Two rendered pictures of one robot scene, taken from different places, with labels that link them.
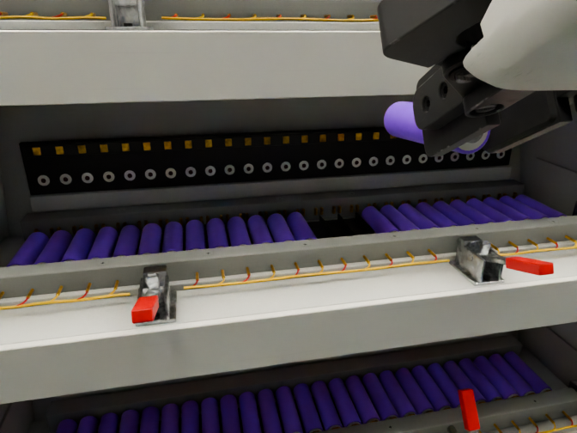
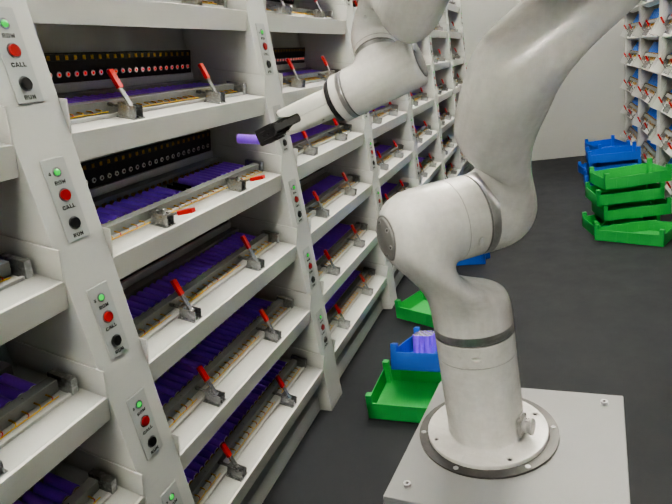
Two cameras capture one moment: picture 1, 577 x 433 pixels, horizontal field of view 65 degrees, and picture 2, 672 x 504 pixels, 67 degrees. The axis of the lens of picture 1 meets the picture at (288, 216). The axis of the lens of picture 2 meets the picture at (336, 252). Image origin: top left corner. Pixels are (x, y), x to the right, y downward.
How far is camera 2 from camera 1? 0.85 m
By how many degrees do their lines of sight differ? 53
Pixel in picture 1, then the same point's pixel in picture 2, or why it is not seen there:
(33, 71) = (120, 138)
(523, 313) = (253, 198)
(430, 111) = (265, 137)
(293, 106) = not seen: hidden behind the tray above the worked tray
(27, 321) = (128, 239)
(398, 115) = (243, 138)
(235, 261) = (170, 203)
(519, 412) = (254, 244)
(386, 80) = (204, 124)
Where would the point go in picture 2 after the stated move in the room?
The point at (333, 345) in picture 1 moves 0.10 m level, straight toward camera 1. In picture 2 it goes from (214, 222) to (245, 223)
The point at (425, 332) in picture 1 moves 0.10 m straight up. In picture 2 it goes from (233, 211) to (223, 168)
